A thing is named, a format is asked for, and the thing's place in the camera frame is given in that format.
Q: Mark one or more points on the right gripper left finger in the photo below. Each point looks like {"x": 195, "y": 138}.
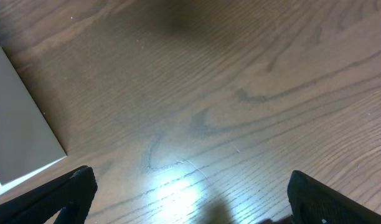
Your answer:
{"x": 69, "y": 196}

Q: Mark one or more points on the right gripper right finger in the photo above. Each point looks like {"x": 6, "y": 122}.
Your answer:
{"x": 313, "y": 202}

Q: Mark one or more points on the white cardboard box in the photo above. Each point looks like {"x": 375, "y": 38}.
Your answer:
{"x": 27, "y": 143}

